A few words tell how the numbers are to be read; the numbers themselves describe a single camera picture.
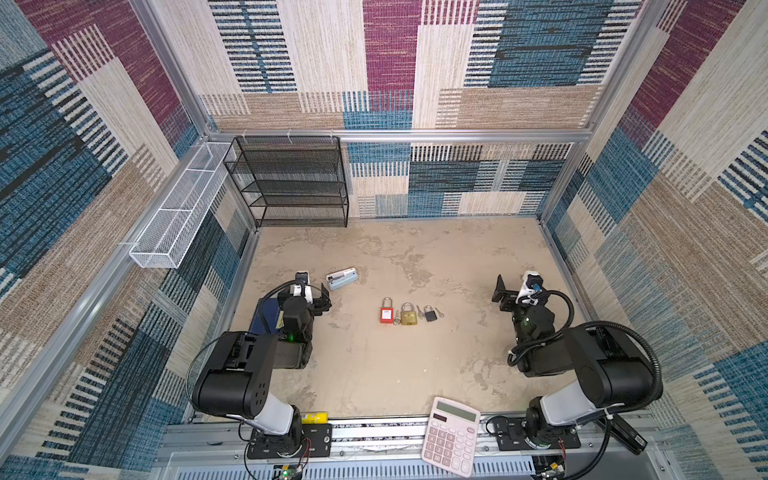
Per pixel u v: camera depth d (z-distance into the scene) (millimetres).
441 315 948
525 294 759
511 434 738
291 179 1089
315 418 758
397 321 938
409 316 938
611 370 454
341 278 1021
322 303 853
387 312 937
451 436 728
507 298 812
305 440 728
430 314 949
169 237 916
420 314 957
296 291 808
